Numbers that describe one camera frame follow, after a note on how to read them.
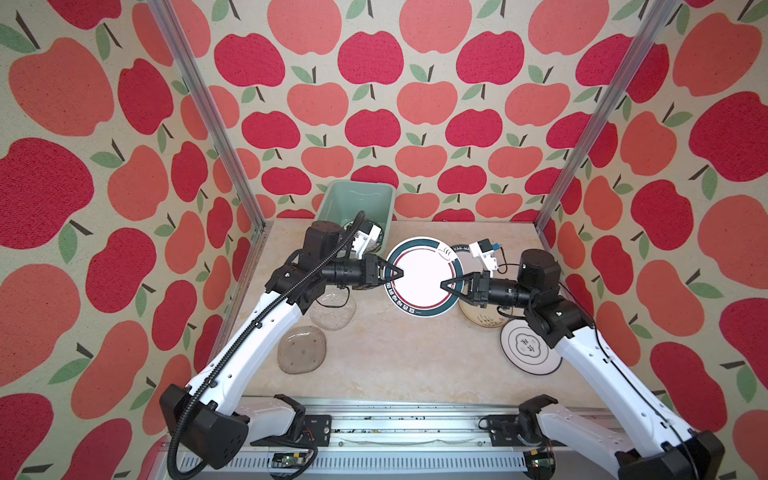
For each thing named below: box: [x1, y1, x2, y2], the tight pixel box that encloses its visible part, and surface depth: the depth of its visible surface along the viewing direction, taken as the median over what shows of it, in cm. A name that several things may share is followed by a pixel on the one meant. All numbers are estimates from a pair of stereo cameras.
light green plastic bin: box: [314, 180, 397, 254], surface depth 112 cm
